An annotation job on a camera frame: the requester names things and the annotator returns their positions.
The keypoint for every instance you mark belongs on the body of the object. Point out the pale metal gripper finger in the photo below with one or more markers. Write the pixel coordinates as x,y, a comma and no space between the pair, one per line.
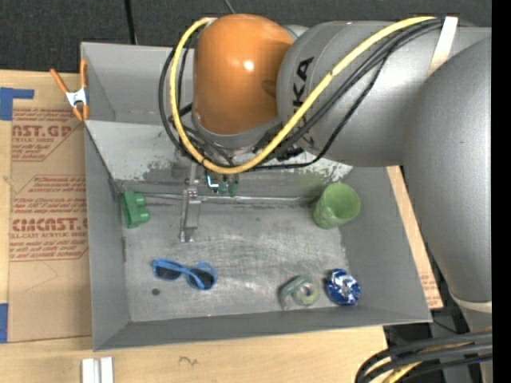
184,218
194,214

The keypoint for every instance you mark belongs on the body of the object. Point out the green cup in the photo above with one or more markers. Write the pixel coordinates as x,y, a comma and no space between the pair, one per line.
335,208

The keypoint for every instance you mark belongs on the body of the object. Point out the black cylinder on white bracket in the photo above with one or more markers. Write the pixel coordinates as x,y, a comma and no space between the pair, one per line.
290,153

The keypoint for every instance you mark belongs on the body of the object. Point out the grey-green tape roll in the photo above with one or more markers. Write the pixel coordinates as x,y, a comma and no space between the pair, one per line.
299,293

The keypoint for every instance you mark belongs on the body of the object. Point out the blue sunglasses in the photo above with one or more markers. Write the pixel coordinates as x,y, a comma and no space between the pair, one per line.
187,275

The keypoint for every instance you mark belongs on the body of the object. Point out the grey metal bin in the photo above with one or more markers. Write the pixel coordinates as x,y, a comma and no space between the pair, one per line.
255,253

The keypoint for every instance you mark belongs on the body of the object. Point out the green toy building block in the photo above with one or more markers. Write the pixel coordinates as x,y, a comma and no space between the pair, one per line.
135,210

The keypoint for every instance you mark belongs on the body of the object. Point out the brown cardboard board, red print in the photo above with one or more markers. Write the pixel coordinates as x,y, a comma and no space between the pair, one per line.
44,214

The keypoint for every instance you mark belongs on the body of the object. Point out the blue and white round object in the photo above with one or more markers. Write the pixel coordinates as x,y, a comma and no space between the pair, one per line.
342,287

